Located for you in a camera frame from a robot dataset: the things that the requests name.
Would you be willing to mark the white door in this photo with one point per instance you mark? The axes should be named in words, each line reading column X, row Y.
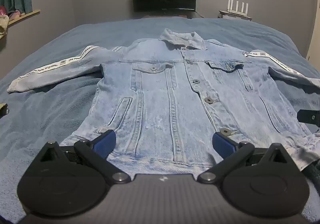
column 314, row 38

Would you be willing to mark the wooden window sill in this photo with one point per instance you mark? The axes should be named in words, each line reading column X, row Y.
column 25, row 15

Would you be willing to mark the blue bed blanket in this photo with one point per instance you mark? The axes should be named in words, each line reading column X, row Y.
column 50, row 126

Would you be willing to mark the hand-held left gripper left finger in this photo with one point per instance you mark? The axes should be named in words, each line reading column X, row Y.
column 105, row 142

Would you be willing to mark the pale plush toy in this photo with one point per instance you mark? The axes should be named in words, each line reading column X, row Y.
column 3, row 26

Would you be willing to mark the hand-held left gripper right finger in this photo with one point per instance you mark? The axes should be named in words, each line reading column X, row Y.
column 223, row 145

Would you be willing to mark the pink plush toy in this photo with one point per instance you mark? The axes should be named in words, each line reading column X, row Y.
column 13, row 15

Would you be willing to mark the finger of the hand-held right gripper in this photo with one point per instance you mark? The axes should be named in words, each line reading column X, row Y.
column 308, row 116

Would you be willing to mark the light blue denim jacket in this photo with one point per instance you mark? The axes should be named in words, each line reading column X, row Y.
column 162, row 101

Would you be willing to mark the white router with antennas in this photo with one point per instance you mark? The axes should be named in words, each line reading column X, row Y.
column 237, row 9

